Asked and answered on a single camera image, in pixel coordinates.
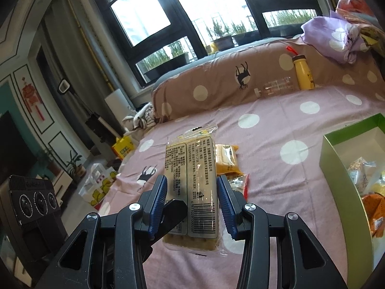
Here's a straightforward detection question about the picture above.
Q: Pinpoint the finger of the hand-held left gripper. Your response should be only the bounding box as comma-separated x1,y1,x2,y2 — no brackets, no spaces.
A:
150,199,187,247

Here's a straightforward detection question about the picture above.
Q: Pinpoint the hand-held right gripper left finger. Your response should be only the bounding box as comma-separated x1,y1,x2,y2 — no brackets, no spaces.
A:
52,174,169,289

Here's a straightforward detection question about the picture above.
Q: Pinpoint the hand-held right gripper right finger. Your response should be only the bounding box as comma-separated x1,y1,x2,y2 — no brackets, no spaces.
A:
217,175,334,289

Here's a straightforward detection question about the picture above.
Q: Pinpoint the beige packet with red edges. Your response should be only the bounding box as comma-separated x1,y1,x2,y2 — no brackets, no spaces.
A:
229,173,251,200

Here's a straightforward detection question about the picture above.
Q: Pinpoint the clear cracker packet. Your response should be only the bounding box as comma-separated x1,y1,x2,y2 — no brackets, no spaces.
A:
162,125,229,255

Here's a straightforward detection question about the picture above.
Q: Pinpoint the yellow snack packet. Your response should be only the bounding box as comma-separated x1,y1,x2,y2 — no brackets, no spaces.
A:
215,144,244,178

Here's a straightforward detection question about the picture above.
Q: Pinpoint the green cardboard box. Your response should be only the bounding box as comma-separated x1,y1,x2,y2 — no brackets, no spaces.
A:
319,114,385,277

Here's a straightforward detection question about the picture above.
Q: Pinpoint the small white grey snack packet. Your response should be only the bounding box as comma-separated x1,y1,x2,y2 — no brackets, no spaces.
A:
347,157,376,194

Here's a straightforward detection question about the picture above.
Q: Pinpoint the orange snack packet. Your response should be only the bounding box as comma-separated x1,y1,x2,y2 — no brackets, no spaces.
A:
362,194,385,236

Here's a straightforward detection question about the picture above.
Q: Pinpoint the potted houseplant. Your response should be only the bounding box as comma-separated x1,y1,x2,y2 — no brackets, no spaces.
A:
66,150,86,178

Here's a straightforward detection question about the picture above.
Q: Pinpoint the black television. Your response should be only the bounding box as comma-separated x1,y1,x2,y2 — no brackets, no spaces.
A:
0,111,39,187

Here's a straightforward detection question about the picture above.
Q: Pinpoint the white carrier bag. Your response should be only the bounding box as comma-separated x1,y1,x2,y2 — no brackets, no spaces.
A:
79,163,118,211

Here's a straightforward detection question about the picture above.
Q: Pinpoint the yellow cardboard box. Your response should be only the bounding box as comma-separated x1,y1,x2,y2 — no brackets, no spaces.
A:
111,135,136,160

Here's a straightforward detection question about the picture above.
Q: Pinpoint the pink polka dot bed sheet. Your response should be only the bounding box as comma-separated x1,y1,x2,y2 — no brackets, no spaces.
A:
98,84,385,289

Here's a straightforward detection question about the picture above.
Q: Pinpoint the striped white clothing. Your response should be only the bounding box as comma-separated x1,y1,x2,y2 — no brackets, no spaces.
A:
122,102,163,139

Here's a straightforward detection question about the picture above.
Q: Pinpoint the black stick vacuum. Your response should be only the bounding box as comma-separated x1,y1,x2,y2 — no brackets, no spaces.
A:
57,80,121,145

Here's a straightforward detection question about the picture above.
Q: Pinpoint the white cylinder appliance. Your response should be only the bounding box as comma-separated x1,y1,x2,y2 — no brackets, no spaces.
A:
105,89,136,118

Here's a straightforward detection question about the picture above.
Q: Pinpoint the clear plastic bottle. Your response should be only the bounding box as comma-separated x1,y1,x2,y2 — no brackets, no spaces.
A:
254,77,297,99

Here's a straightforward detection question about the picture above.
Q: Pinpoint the long black planter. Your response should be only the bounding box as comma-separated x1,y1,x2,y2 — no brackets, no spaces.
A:
144,53,190,77
266,22,305,38

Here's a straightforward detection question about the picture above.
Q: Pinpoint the brown polka dot pillow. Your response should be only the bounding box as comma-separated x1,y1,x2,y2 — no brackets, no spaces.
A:
150,38,385,121

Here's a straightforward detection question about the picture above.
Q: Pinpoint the yellow bottle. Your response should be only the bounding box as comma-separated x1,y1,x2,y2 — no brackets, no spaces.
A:
286,46,316,91

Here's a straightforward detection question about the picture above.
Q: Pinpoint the black plant pot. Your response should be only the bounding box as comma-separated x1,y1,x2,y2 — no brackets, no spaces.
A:
211,34,235,52
231,30,262,46

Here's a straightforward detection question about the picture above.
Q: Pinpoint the grey curtain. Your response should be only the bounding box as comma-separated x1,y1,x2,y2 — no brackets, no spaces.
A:
45,0,121,97

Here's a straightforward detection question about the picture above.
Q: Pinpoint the black framed window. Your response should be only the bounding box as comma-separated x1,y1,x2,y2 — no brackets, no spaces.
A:
75,0,334,97

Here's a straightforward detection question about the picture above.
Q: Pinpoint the purple dotted cloth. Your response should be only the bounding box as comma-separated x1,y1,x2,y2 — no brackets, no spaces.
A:
301,10,373,64

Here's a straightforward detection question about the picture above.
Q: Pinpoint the yellow patterned cloth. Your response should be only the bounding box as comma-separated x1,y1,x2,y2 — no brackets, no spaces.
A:
360,26,380,52

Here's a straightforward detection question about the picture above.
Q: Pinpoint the pink cloth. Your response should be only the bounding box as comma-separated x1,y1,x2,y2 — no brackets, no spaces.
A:
335,0,379,21

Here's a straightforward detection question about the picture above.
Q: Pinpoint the red knot wall ornament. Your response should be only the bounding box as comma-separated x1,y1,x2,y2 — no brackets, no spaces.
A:
20,77,46,121

